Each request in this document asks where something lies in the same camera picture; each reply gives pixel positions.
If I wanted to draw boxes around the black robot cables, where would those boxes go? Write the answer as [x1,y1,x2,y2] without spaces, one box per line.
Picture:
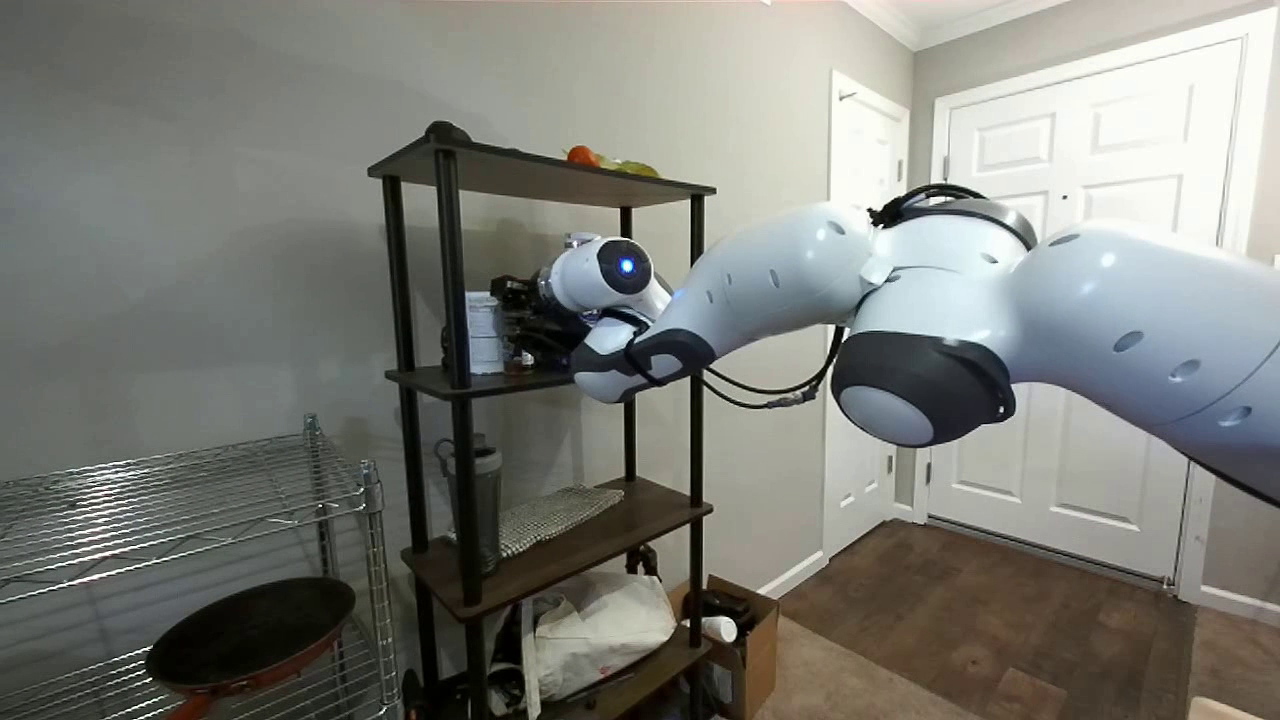
[697,324,851,417]

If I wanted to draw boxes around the grey folded cloth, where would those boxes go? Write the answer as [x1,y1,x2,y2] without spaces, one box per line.
[494,480,630,558]

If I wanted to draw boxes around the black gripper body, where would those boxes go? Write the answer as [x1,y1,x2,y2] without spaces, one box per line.
[519,275,591,377]

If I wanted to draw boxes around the black round bowl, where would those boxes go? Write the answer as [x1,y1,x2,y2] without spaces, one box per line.
[142,575,359,703]

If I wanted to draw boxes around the white plastic bag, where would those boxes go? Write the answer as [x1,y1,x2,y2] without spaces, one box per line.
[516,569,681,720]

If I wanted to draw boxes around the white printed box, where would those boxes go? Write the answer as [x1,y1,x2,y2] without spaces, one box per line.
[461,289,516,383]

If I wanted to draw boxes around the narrow white panel door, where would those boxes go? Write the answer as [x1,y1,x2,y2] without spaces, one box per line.
[824,69,914,555]

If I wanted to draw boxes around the brown cardboard box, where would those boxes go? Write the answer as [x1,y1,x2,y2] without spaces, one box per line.
[675,571,784,720]

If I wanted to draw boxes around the dark grey travel mug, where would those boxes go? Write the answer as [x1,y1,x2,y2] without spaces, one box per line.
[432,437,510,575]

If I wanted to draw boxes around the black frame wooden shelf unit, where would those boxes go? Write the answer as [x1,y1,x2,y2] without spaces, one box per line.
[363,118,720,720]

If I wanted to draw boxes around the chrome wire rack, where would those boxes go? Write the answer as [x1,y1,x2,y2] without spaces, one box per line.
[0,411,405,720]

